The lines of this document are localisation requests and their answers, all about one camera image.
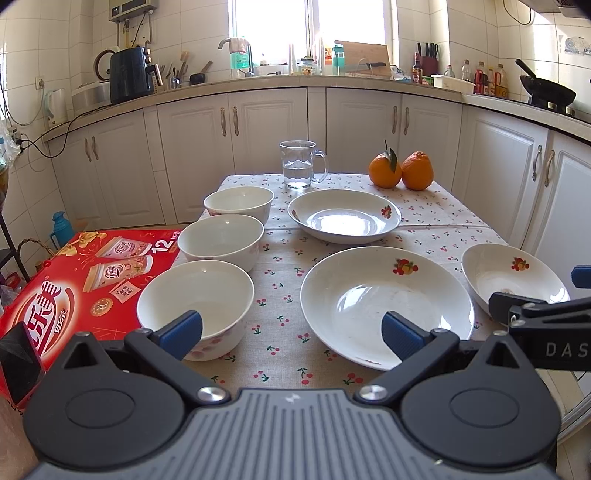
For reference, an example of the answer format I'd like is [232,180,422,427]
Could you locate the white rice cooker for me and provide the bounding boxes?
[71,81,111,116]

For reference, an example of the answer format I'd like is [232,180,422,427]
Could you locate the knife block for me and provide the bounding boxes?
[417,42,440,76]

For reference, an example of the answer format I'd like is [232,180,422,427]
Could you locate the orange with leaf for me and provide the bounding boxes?
[369,143,402,189]

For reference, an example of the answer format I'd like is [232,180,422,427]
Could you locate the wooden cutting board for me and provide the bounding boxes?
[335,40,392,79]

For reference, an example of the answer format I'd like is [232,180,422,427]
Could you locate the red drink carton box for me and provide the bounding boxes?
[0,228,184,411]

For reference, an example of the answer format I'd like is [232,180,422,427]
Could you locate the wicker basket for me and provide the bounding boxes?
[17,238,56,277]

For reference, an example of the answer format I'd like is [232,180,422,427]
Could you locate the glass water mug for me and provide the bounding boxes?
[279,140,329,190]

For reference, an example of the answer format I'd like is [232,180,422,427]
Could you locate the green dish soap bottle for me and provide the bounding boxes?
[229,37,249,79]

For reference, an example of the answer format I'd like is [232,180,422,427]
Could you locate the white electric kettle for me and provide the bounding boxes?
[43,88,67,129]

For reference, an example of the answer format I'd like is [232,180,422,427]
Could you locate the white kitchen cabinets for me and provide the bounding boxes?
[46,87,590,279]

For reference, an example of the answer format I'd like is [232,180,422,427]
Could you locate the large white fruit plate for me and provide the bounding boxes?
[300,246,475,371]

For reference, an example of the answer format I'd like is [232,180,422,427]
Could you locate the bumpy orange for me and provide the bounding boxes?
[402,151,434,191]

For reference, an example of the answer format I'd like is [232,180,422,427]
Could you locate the teal thermos jug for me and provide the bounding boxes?
[50,211,75,249]

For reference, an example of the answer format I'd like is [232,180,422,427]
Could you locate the black wok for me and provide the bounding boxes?
[515,59,576,113]

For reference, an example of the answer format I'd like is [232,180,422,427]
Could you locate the black air fryer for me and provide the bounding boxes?
[109,45,163,104]

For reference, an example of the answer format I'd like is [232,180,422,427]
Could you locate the white bowl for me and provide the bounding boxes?
[177,214,264,272]
[136,260,254,362]
[204,186,274,224]

